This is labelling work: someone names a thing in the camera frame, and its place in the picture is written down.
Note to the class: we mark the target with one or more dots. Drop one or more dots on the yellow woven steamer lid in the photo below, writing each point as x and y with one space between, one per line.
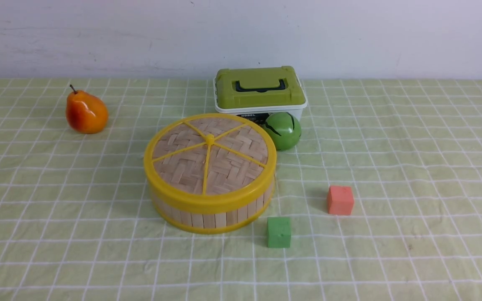
210 163

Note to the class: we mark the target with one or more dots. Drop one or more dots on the bamboo steamer basket base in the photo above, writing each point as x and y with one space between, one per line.
210 224

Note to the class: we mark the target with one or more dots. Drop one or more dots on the green toy melon ball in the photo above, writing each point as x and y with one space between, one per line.
284 129

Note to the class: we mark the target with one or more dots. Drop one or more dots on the green lidded storage box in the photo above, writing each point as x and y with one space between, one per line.
256 93

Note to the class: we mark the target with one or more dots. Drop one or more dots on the green foam cube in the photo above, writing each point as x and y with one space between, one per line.
278 232

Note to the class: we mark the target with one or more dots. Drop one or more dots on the orange foam cube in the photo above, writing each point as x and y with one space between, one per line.
340 200

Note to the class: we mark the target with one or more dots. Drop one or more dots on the orange toy pear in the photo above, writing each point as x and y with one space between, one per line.
85 112

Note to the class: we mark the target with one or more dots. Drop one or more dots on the green checked tablecloth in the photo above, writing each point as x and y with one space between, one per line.
76 222

